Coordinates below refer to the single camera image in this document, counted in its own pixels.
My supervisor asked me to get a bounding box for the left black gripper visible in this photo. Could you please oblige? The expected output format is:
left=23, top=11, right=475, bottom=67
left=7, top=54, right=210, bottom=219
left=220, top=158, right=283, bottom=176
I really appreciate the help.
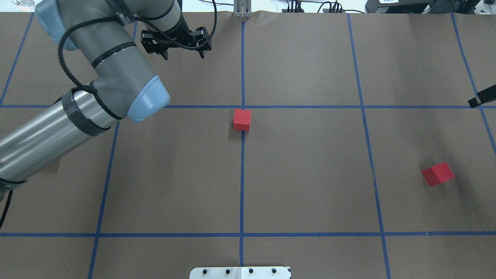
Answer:
left=140, top=27, right=212, bottom=61

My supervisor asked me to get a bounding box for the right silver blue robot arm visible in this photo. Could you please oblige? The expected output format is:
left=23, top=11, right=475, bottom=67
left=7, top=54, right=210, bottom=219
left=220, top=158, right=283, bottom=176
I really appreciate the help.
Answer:
left=468, top=84, right=496, bottom=108

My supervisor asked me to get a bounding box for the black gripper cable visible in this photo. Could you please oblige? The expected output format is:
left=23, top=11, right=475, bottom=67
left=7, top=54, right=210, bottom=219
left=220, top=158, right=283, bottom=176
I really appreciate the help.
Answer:
left=57, top=0, right=217, bottom=121

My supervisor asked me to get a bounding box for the brown paper table cover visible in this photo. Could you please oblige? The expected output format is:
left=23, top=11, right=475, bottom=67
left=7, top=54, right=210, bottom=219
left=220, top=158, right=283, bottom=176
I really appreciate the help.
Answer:
left=1, top=11, right=495, bottom=279

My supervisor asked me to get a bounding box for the aluminium frame post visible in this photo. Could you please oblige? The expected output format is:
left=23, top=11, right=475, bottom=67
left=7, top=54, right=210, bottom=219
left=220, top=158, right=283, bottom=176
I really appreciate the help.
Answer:
left=232, top=0, right=253, bottom=18

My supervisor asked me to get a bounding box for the white pedestal column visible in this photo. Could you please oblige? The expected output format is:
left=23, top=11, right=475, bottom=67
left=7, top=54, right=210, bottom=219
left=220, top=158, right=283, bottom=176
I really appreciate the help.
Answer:
left=189, top=266, right=292, bottom=279

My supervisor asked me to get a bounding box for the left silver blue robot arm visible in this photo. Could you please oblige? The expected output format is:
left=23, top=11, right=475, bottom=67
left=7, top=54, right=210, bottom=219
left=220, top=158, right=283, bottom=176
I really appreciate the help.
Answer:
left=0, top=0, right=213, bottom=194

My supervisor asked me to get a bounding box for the red cube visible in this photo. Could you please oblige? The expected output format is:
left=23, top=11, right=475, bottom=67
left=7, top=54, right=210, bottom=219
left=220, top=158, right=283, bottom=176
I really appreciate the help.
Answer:
left=232, top=109, right=251, bottom=132
left=421, top=161, right=455, bottom=186

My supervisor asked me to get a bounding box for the black box with label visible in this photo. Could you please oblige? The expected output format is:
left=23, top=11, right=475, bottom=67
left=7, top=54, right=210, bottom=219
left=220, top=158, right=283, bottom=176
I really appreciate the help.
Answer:
left=365, top=0, right=430, bottom=14

